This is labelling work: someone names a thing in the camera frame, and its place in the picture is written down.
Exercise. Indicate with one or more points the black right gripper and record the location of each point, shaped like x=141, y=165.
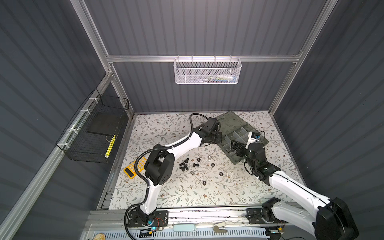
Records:
x=242, y=147

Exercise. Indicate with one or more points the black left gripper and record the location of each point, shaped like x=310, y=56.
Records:
x=219, y=137

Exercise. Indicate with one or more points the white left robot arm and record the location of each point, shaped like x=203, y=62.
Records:
x=160, y=163

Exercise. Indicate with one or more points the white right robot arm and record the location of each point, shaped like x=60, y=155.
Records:
x=324, y=218

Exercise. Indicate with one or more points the clear green organizer box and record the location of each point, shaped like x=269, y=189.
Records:
x=233, y=128

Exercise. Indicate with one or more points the black bolts cluster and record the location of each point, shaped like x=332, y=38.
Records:
x=184, y=165

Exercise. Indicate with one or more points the yellow marker in basket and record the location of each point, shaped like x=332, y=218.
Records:
x=110, y=147

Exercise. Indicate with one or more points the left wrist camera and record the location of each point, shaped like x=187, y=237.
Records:
x=253, y=137

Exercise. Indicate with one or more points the white wire mesh basket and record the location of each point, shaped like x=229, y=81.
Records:
x=208, y=71

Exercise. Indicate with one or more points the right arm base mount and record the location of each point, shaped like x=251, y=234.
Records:
x=263, y=214

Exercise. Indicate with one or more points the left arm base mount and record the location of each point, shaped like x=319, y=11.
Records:
x=137, y=218

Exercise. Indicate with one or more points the black wire wall basket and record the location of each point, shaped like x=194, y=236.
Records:
x=88, y=138

